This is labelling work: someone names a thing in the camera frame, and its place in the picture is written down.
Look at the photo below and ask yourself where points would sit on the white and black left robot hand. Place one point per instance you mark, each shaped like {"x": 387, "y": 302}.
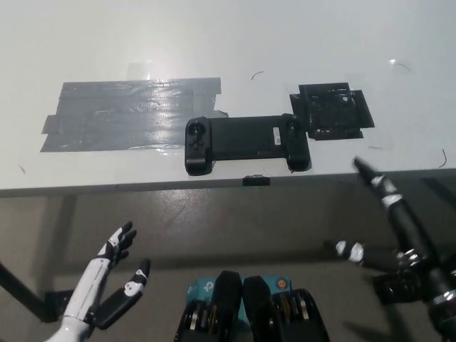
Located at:
{"x": 89, "y": 285}

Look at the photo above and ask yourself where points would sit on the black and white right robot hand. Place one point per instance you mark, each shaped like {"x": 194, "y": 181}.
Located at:
{"x": 402, "y": 221}

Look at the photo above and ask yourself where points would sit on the black game controller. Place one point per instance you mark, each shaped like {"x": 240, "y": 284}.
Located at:
{"x": 242, "y": 137}

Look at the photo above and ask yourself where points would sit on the black robot body with teal top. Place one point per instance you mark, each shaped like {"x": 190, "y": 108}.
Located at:
{"x": 249, "y": 310}

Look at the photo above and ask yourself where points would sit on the black table foot plate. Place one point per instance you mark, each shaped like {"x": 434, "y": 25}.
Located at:
{"x": 392, "y": 286}

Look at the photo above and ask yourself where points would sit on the black table leg with foot plate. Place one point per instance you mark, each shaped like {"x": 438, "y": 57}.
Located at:
{"x": 21, "y": 292}

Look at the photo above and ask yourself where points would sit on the thin black curved strand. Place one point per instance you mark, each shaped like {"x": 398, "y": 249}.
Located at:
{"x": 445, "y": 158}
{"x": 406, "y": 66}
{"x": 256, "y": 74}

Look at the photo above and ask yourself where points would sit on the square black tape patch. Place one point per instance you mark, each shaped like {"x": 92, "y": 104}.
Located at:
{"x": 331, "y": 112}

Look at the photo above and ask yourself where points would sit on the small black tape piece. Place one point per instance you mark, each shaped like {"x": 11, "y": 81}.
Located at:
{"x": 256, "y": 181}

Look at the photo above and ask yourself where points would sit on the large grey duct tape patch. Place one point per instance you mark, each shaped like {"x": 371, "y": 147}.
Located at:
{"x": 124, "y": 117}

